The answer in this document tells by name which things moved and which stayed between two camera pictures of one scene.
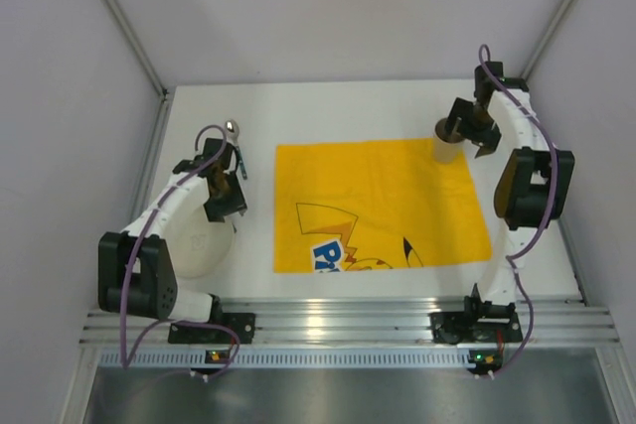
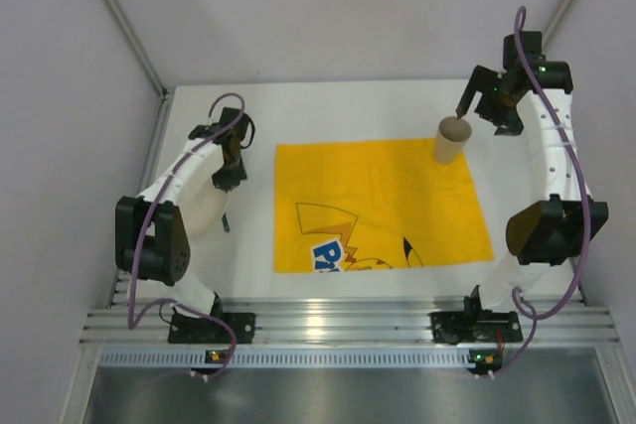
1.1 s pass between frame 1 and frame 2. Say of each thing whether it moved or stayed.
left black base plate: stayed
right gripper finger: moved
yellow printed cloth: stayed
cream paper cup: stayed
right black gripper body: moved
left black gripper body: moved
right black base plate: stayed
